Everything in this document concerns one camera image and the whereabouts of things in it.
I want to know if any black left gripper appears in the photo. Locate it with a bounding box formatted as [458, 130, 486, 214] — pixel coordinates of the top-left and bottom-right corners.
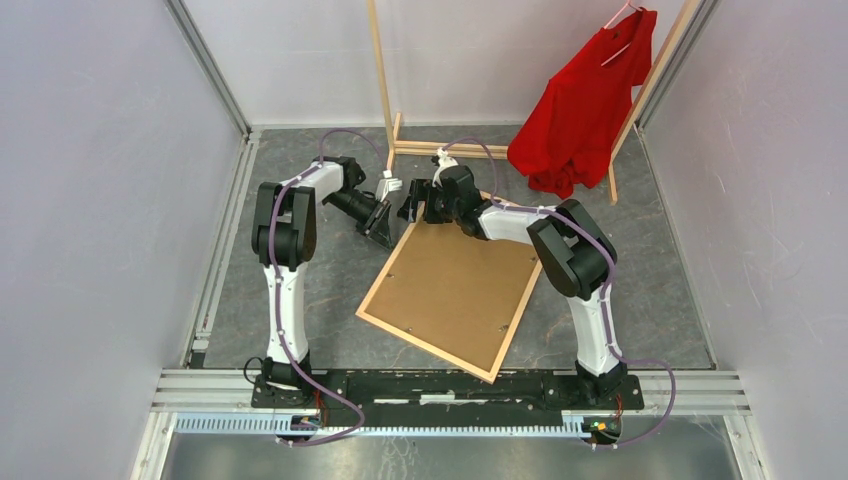
[324, 190, 395, 253]

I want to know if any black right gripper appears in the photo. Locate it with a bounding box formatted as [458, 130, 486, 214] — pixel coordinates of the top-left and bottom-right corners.
[398, 178, 461, 224]

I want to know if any light wooden picture frame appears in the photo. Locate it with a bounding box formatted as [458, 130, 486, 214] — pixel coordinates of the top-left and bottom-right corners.
[355, 192, 546, 386]

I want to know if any brown backing board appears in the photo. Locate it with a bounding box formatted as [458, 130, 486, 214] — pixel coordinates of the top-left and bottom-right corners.
[365, 221, 539, 374]

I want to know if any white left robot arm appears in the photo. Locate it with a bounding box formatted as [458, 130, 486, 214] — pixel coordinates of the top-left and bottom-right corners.
[251, 156, 394, 408]

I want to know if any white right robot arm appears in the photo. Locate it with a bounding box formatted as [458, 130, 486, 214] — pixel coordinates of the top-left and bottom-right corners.
[398, 165, 627, 408]

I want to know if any wooden clothes rack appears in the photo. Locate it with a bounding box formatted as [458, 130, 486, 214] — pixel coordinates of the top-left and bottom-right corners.
[366, 0, 704, 205]

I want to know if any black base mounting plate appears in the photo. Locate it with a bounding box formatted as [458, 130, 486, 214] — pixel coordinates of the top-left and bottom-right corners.
[249, 369, 645, 428]

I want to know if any red t-shirt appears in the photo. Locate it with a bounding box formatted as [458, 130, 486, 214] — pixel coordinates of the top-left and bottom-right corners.
[507, 7, 658, 199]

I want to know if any pink clothes hanger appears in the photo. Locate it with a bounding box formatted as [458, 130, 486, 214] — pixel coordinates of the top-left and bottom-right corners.
[601, 0, 654, 68]

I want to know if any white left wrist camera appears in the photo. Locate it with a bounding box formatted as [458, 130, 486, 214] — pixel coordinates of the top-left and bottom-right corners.
[375, 169, 403, 202]

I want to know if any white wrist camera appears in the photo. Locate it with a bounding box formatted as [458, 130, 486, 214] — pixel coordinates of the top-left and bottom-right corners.
[375, 169, 403, 202]
[433, 148, 459, 188]

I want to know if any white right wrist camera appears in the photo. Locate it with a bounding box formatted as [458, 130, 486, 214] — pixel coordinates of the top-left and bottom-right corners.
[433, 148, 459, 188]

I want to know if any white slotted cable duct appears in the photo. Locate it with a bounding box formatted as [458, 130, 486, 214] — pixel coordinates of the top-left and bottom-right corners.
[173, 413, 588, 439]

